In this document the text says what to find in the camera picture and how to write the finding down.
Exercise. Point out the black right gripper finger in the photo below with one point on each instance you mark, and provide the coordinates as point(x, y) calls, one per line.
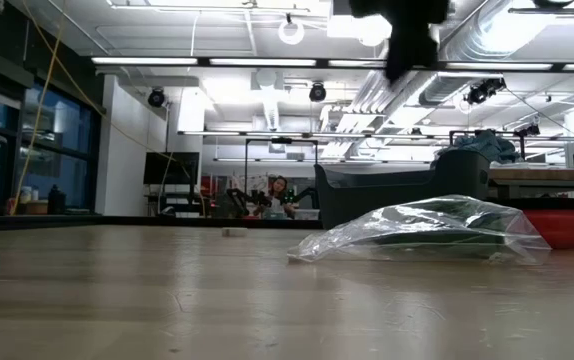
point(412, 47)

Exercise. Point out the clear plastic bag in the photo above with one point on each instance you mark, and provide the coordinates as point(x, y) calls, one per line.
point(347, 245)

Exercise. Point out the background black robot arm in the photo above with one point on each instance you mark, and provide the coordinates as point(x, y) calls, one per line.
point(307, 192)
point(239, 197)

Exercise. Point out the blue cloth pile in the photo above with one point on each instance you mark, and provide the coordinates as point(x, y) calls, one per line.
point(487, 145)

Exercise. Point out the long ceiling light strip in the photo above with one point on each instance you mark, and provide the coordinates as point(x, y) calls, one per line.
point(267, 62)

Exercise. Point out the dark green plastic bin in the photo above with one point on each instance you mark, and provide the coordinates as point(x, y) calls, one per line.
point(357, 200)

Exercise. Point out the wooden workbench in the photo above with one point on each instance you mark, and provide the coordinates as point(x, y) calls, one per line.
point(547, 175)

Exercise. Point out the white tub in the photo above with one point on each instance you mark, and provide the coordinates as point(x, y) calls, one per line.
point(307, 214)

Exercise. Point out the person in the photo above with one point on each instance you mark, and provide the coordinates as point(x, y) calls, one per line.
point(277, 202)

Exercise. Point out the red basin with black rim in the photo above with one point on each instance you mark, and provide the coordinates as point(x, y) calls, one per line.
point(567, 227)

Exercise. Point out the small white block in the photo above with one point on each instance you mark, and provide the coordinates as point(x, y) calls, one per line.
point(234, 232)

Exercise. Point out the black monitor on stand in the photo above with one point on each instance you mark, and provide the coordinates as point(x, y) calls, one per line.
point(172, 169)

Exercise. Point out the black bottle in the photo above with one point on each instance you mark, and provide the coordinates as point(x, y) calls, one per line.
point(56, 200)

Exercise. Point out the white bottle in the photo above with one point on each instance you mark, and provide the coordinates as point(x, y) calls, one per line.
point(35, 194)
point(25, 195)

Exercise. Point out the orange container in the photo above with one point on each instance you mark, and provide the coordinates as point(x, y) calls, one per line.
point(34, 207)

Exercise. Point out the silver ventilation duct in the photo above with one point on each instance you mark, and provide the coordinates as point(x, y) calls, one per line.
point(477, 45)

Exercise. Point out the black ceiling camera cluster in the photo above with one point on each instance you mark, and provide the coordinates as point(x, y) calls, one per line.
point(484, 90)

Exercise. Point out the black metal frame stand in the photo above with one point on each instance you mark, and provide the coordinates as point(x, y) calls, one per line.
point(246, 170)

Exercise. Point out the black table edge rail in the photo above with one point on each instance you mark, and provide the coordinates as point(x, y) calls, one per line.
point(42, 221)

